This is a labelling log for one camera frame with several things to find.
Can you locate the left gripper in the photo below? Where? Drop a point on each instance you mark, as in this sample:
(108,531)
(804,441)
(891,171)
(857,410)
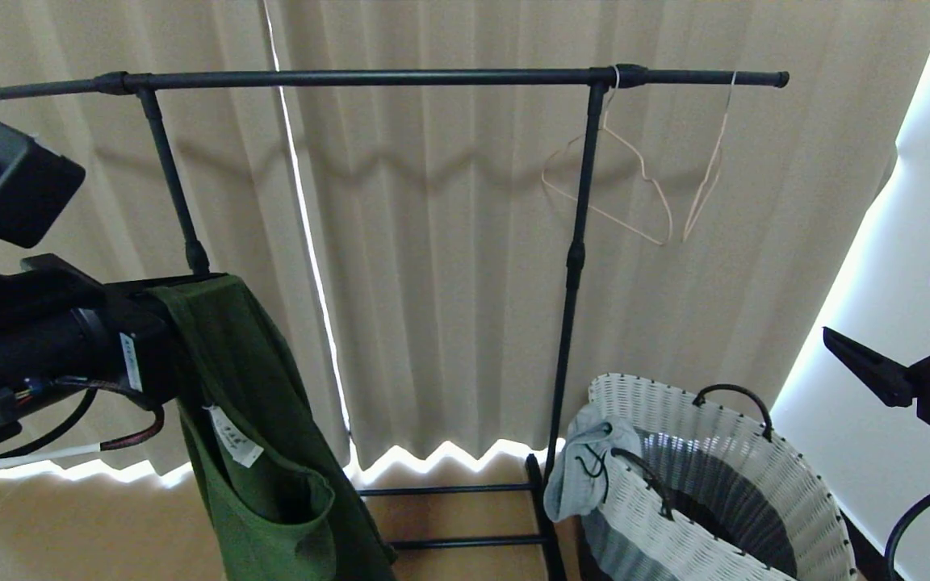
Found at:
(45,355)

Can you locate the green printed shirt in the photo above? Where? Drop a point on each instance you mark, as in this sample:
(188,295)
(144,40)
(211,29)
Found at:
(255,379)

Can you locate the pink clothes hanger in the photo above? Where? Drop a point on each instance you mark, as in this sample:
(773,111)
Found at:
(707,173)
(602,212)

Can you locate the white laundry basket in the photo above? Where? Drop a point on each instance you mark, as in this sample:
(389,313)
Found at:
(723,420)

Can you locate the black clothes rack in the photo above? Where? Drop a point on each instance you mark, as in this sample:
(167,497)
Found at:
(368,78)

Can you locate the pale grey shorts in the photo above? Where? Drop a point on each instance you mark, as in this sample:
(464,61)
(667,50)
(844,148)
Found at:
(586,484)

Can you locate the beige curtain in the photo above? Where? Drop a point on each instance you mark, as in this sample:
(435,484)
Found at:
(449,282)

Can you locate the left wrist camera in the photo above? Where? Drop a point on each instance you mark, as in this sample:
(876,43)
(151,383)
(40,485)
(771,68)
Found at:
(21,186)

